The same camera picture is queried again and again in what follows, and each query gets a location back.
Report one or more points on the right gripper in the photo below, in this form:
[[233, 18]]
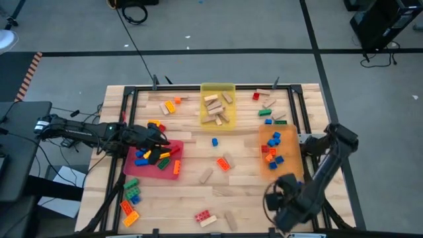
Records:
[[284, 193]]

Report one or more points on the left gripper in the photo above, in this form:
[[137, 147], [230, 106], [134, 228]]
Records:
[[140, 137]]

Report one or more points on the green long plastic brick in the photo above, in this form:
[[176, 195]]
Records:
[[130, 183], [163, 163], [265, 112], [132, 192]]

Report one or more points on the red small plastic brick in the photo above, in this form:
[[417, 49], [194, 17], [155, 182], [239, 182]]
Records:
[[264, 148], [255, 96], [162, 128]]

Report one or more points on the blue long plastic brick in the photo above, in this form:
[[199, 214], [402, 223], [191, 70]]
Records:
[[139, 154], [141, 162]]

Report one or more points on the blue small plastic brick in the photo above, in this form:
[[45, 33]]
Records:
[[268, 121], [278, 141], [215, 142], [135, 200], [273, 165], [279, 159], [271, 142], [277, 135]]

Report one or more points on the orange small plastic brick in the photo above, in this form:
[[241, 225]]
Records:
[[177, 100], [268, 158], [272, 151]]

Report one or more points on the amber long plastic brick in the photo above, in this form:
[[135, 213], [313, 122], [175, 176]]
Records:
[[131, 219], [170, 106]]

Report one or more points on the red large brick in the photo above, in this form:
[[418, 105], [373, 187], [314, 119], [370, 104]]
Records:
[[202, 215]]

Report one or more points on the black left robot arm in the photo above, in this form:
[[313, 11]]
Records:
[[82, 130]]

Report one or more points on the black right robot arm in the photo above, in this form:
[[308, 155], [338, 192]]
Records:
[[327, 172]]

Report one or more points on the pink translucent plastic bin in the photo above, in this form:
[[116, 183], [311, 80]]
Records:
[[132, 170]]

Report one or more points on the orange translucent plastic bin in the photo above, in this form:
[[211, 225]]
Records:
[[291, 145]]

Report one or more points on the green small plastic brick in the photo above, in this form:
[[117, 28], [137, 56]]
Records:
[[280, 122]]

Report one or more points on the yellow translucent plastic bin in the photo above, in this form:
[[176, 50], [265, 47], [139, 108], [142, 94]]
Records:
[[206, 89]]

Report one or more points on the black power adapter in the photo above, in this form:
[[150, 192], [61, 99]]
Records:
[[74, 113]]

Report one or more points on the white paper sheet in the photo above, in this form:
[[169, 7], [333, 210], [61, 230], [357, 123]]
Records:
[[71, 175]]

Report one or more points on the black desk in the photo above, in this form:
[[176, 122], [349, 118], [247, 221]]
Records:
[[20, 148]]

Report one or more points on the striped hazard tape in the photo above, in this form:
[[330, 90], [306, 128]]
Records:
[[29, 76]]

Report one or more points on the black floor equipment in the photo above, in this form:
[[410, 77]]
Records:
[[132, 2]]

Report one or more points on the white round fan base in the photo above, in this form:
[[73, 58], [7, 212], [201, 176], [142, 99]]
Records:
[[6, 39]]

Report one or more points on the black stand leg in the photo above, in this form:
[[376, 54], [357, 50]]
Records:
[[13, 20]]

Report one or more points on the black equipment case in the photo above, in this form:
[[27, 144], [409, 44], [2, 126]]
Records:
[[380, 23]]

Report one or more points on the black metal table frame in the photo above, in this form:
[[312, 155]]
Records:
[[185, 87]]

